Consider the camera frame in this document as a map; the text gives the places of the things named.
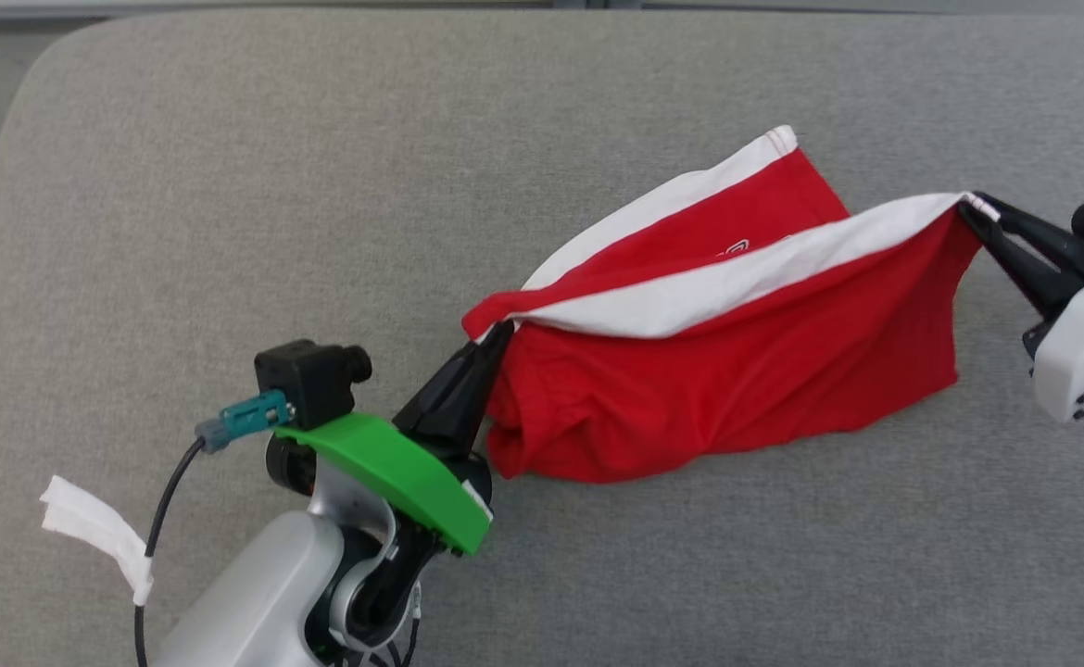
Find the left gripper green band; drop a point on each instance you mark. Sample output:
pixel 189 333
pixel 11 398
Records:
pixel 394 468

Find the red shorts white stripes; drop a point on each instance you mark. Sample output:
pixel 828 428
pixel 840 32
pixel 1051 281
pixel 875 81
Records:
pixel 737 371

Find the grey fabric sofa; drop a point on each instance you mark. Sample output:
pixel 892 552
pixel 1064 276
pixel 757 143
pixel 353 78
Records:
pixel 227 232

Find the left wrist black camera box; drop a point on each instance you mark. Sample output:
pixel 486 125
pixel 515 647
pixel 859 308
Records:
pixel 306 375

